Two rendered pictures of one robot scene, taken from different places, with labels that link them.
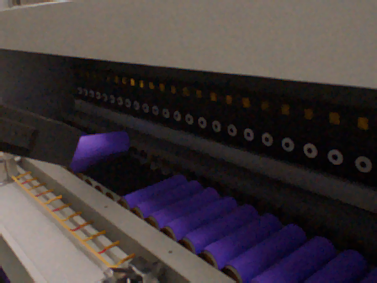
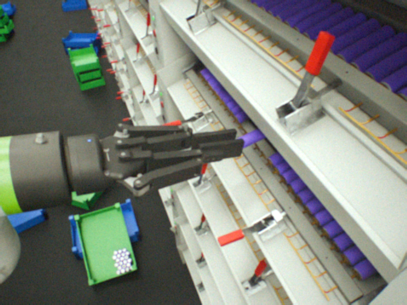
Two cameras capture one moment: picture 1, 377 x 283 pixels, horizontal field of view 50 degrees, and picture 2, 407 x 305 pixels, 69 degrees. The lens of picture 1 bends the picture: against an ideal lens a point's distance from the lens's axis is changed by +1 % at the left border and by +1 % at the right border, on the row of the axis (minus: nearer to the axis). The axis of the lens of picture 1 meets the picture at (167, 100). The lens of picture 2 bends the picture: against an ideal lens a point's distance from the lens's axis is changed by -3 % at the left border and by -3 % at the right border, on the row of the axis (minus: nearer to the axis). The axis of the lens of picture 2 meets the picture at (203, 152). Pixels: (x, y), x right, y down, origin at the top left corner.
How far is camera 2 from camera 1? 0.26 m
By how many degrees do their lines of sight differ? 46
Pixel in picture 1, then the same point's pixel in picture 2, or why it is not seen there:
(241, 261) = (321, 216)
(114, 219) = (264, 179)
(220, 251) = (314, 207)
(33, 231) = (228, 168)
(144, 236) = (278, 194)
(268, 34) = (323, 197)
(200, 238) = (306, 196)
